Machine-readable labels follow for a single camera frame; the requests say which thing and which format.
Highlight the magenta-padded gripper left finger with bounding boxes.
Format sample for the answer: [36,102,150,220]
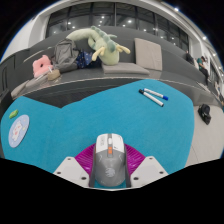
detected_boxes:
[53,143,98,188]

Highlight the grey backpack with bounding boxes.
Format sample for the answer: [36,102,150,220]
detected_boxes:
[51,38,80,74]

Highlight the person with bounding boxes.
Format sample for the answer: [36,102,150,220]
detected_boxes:
[196,55,211,84]

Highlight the tan woven basket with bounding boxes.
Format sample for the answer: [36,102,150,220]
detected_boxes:
[46,68,62,81]

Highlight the grey white computer mouse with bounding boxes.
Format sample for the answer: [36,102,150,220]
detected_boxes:
[92,133,129,188]

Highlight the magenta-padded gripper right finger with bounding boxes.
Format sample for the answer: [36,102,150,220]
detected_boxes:
[123,143,169,188]

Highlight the light grey seat cushion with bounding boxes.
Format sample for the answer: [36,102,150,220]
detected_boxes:
[10,79,31,100]

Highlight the grey flat seat cushion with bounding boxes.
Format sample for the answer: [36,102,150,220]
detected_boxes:
[101,62,151,76]

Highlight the grey square back cushion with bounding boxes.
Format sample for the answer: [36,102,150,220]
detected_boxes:
[134,37,164,72]

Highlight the white marker with blue cap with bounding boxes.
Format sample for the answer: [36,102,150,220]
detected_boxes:
[143,87,169,101]

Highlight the round light blue mouse pad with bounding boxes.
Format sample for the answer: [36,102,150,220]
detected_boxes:
[7,114,31,149]

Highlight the white marker with black cap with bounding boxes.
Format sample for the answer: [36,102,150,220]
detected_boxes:
[138,88,165,108]

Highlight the pink plush cushion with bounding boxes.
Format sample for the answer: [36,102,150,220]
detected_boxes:
[32,54,54,79]

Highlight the ceiling spot lights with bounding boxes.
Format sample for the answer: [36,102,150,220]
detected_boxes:
[173,7,208,42]

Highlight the black bag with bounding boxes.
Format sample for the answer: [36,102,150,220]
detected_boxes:
[197,103,212,126]

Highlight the round grey seat cushion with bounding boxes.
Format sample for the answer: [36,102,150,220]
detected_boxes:
[24,75,51,89]

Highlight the small green case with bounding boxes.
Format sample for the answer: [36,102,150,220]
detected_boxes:
[8,109,20,120]

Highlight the grey tiered bench seating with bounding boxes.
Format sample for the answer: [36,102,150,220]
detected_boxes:
[0,26,224,109]

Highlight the dark blue patterned bag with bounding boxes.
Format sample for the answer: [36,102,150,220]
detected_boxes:
[75,49,102,70]

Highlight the green dragon plush toy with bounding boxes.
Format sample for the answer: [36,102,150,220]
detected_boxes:
[65,25,132,67]

